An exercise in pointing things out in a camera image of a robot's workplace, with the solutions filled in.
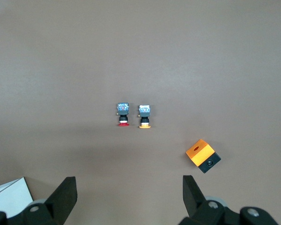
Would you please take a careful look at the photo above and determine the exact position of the yellow-capped push button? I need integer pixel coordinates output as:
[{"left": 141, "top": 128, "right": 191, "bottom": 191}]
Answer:
[{"left": 138, "top": 105, "right": 153, "bottom": 129}]

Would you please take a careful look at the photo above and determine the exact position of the white drawer cabinet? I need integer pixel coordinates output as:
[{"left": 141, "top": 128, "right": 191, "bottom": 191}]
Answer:
[{"left": 0, "top": 177, "right": 34, "bottom": 218}]

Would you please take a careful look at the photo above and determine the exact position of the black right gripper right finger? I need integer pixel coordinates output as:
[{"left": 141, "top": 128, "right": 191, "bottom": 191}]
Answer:
[{"left": 179, "top": 174, "right": 279, "bottom": 225}]

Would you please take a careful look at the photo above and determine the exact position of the red-capped push button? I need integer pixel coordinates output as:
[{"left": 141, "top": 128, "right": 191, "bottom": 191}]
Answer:
[{"left": 116, "top": 102, "right": 131, "bottom": 128}]

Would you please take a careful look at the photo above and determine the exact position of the orange and black switch box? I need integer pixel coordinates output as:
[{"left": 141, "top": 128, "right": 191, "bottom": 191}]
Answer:
[{"left": 185, "top": 139, "right": 222, "bottom": 174}]

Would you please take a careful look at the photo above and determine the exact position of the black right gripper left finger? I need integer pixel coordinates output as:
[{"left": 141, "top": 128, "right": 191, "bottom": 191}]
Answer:
[{"left": 0, "top": 176, "right": 78, "bottom": 225}]

